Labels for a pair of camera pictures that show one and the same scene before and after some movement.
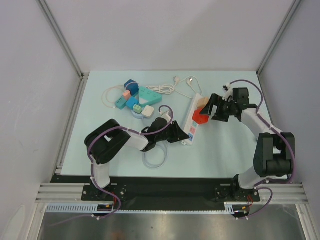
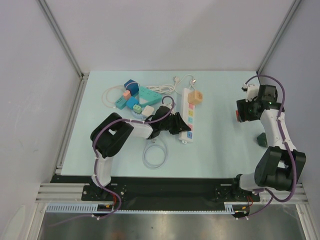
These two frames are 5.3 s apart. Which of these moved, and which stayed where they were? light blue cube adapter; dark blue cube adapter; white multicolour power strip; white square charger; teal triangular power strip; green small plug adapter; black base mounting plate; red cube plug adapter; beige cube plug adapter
Moved: beige cube plug adapter; red cube plug adapter; white multicolour power strip
Stayed: dark blue cube adapter; light blue cube adapter; white square charger; black base mounting plate; green small plug adapter; teal triangular power strip
